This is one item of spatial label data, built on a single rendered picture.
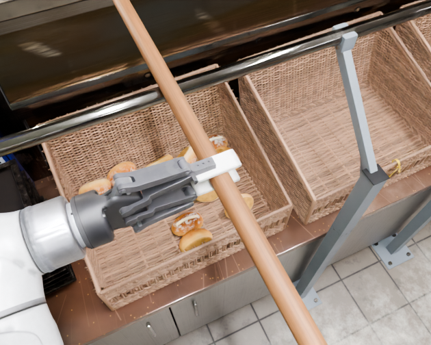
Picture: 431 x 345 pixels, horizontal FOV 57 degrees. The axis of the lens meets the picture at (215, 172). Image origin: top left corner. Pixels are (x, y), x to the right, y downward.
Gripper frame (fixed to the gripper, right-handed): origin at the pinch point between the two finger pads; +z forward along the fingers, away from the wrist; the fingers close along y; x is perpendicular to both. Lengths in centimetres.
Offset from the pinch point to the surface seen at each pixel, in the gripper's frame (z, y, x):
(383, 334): 61, 119, 28
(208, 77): 7.8, 2.3, -20.3
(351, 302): 57, 119, 13
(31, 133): -23.6, 2.2, -20.5
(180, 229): -2, 56, -19
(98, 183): -20, 54, -43
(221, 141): 22, 56, -43
